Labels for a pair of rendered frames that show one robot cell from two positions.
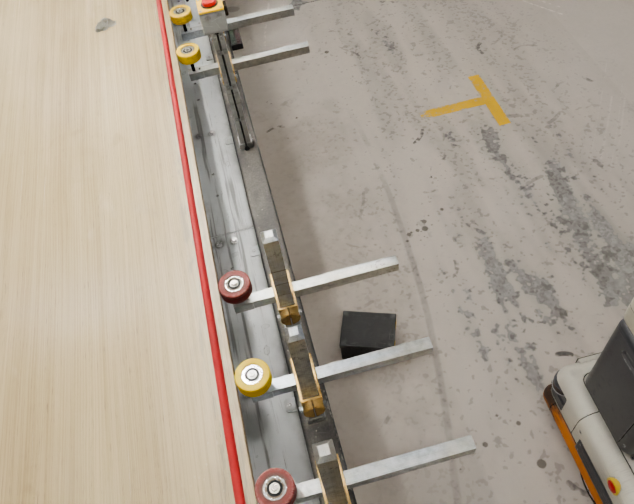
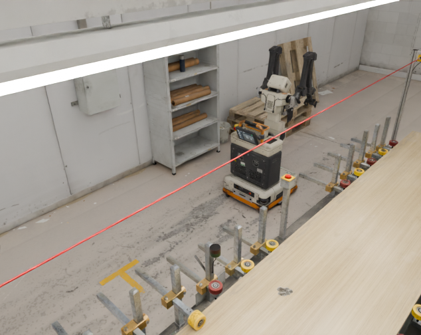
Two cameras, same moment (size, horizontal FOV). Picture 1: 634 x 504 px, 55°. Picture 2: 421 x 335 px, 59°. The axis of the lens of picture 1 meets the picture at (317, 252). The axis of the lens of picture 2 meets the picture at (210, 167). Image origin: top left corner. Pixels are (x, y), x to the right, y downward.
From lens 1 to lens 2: 3.66 m
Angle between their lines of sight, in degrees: 86
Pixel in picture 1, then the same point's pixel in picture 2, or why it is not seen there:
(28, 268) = (400, 221)
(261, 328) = not seen: hidden behind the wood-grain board
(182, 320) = (365, 185)
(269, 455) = not seen: hidden behind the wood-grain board
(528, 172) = (167, 244)
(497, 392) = (269, 224)
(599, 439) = (277, 187)
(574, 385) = (267, 192)
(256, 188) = (298, 224)
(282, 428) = not seen: hidden behind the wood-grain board
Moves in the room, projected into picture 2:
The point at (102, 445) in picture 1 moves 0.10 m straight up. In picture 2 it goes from (403, 181) to (406, 171)
